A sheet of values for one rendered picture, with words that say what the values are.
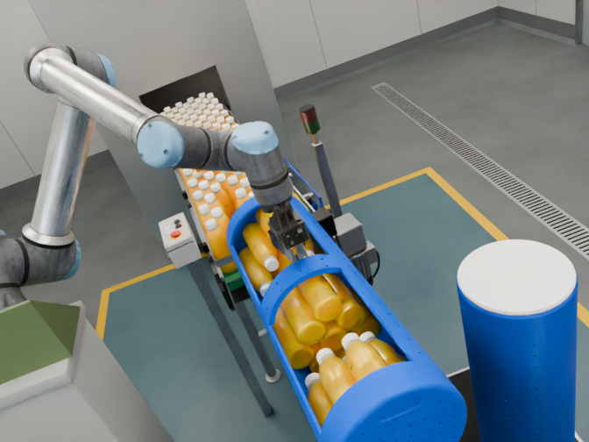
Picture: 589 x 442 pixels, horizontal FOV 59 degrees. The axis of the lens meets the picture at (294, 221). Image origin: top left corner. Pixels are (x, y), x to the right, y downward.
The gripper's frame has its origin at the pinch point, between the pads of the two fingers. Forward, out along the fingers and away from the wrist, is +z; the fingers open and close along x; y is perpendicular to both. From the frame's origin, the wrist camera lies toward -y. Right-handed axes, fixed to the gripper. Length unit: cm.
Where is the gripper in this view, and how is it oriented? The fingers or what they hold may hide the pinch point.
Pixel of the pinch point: (296, 258)
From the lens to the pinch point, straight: 129.5
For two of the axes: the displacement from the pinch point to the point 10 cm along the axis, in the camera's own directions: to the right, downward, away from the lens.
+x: 9.0, -4.1, 1.4
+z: 2.8, 8.0, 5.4
